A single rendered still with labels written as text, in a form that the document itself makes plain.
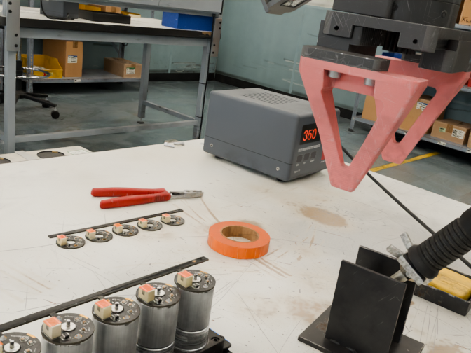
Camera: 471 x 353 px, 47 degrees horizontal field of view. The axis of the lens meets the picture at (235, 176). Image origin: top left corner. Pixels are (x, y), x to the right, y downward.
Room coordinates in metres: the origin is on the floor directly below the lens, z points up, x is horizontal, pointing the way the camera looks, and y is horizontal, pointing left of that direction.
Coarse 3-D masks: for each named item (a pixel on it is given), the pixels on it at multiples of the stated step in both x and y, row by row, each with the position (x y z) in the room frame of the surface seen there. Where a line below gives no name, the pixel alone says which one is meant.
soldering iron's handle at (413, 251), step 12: (468, 216) 0.31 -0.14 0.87; (444, 228) 0.32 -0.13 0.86; (456, 228) 0.31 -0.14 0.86; (468, 228) 0.31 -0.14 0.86; (432, 240) 0.32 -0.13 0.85; (444, 240) 0.31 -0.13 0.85; (456, 240) 0.31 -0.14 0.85; (468, 240) 0.31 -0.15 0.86; (408, 252) 0.33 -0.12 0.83; (420, 252) 0.32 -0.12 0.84; (432, 252) 0.32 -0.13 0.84; (444, 252) 0.31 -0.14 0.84; (456, 252) 0.31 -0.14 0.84; (420, 264) 0.32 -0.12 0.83; (432, 264) 0.32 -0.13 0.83; (444, 264) 0.31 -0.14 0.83; (432, 276) 0.32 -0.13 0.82
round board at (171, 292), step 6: (150, 282) 0.28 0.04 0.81; (156, 282) 0.28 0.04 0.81; (138, 288) 0.27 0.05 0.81; (156, 288) 0.27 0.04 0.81; (162, 288) 0.27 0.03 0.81; (168, 288) 0.27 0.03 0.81; (174, 288) 0.27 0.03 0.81; (138, 294) 0.26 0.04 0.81; (168, 294) 0.27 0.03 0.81; (174, 294) 0.27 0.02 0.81; (180, 294) 0.27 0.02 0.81; (156, 300) 0.26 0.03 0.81; (162, 300) 0.26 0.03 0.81; (174, 300) 0.26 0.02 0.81; (150, 306) 0.25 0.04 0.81; (156, 306) 0.25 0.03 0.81; (162, 306) 0.25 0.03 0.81; (168, 306) 0.26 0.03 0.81
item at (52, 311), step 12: (180, 264) 0.30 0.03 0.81; (192, 264) 0.31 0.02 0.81; (144, 276) 0.28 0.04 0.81; (156, 276) 0.29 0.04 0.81; (108, 288) 0.26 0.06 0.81; (120, 288) 0.27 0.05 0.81; (72, 300) 0.25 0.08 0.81; (84, 300) 0.25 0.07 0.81; (36, 312) 0.23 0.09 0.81; (48, 312) 0.23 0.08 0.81; (0, 324) 0.22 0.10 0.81; (12, 324) 0.22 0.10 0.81; (24, 324) 0.22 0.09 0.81
